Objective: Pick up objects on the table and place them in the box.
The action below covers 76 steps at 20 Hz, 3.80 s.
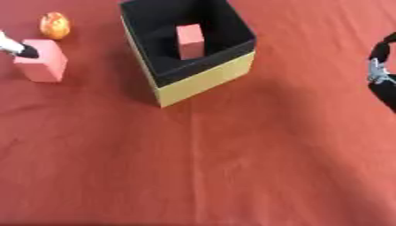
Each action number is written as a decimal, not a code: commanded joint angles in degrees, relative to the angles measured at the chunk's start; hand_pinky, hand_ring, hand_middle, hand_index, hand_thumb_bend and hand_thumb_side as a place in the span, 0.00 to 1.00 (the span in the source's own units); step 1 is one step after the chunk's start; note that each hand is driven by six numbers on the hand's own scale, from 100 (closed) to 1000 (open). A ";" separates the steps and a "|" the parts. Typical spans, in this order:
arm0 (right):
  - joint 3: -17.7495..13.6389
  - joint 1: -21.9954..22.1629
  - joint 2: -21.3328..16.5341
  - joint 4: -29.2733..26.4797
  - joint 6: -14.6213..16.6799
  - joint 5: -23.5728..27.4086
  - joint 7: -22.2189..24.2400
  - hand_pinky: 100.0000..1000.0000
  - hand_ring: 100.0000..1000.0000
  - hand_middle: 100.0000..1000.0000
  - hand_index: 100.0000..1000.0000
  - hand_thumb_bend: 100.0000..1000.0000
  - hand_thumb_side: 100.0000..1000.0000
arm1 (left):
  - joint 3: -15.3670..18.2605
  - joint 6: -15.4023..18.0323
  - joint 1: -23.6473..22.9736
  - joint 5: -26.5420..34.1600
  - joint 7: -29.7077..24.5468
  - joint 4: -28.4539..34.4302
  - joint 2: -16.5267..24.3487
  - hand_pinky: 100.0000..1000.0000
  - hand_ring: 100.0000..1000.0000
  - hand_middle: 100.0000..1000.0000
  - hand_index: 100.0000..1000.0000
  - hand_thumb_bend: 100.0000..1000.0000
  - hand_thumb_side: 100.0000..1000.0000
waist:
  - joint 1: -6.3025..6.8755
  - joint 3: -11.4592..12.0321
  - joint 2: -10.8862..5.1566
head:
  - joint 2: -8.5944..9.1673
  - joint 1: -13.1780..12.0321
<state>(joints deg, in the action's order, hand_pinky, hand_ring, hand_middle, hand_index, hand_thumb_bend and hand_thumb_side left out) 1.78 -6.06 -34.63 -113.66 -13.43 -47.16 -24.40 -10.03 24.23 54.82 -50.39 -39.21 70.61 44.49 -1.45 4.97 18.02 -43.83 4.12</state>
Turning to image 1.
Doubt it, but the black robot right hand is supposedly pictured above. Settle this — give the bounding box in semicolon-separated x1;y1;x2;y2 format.
366;31;396;114

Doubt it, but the tan cardboard box black inside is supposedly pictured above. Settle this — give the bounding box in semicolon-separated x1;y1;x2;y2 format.
118;0;259;109

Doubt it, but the pink rectangular block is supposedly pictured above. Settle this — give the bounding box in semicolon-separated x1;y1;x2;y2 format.
12;39;70;83
174;23;208;61

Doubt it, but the orange toy fruit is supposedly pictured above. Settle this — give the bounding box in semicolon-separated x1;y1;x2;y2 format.
38;11;73;41

